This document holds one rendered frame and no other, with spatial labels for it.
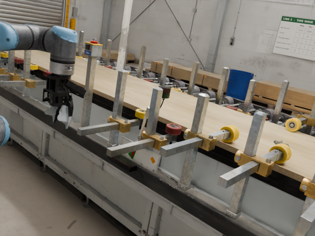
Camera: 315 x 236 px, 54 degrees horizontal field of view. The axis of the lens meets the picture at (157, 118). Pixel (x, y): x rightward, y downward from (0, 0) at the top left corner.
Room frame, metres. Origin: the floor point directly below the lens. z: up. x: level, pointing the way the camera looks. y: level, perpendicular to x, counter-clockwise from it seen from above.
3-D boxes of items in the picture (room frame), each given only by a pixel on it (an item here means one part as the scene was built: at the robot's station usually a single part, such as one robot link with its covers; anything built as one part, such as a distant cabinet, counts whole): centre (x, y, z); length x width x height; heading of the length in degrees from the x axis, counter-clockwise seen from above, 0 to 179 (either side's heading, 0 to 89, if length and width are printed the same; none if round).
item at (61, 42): (1.16, 0.39, 1.25); 0.10 x 0.09 x 0.12; 73
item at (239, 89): (7.02, -1.68, 0.36); 0.59 x 0.57 x 0.73; 146
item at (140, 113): (1.68, 0.09, 0.85); 0.08 x 0.08 x 0.11
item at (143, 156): (1.43, 0.06, 0.75); 0.26 x 0.01 x 0.10; 51
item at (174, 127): (1.50, -0.09, 0.85); 0.08 x 0.08 x 0.11
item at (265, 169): (1.10, -0.39, 0.95); 0.13 x 0.06 x 0.05; 51
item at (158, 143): (1.41, 0.00, 0.85); 0.13 x 0.06 x 0.05; 51
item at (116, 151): (1.35, 0.03, 0.84); 0.43 x 0.03 x 0.04; 141
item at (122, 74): (1.58, 0.22, 0.89); 0.03 x 0.03 x 0.48; 51
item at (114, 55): (9.72, 2.07, 0.23); 2.41 x 0.77 x 0.17; 148
